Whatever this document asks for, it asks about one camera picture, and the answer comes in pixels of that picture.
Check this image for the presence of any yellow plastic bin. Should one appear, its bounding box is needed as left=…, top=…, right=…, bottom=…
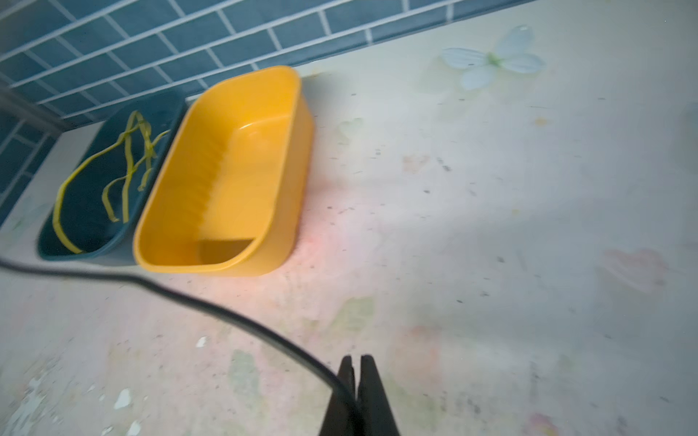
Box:
left=134, top=66, right=314, bottom=276

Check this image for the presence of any dark teal plastic bin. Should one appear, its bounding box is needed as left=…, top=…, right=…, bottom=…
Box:
left=36, top=90, right=187, bottom=266

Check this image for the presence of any aluminium corner post left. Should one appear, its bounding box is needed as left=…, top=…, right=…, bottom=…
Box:
left=1, top=85, right=75, bottom=136

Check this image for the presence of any yellow thin cable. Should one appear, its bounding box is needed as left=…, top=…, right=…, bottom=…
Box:
left=52, top=110, right=171, bottom=255

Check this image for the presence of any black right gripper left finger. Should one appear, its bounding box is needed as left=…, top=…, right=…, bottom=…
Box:
left=318, top=355, right=356, bottom=436

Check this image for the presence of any black long cable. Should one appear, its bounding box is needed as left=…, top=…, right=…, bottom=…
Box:
left=0, top=257, right=364, bottom=436

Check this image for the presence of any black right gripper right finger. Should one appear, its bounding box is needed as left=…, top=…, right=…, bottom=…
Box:
left=357, top=354, right=400, bottom=436

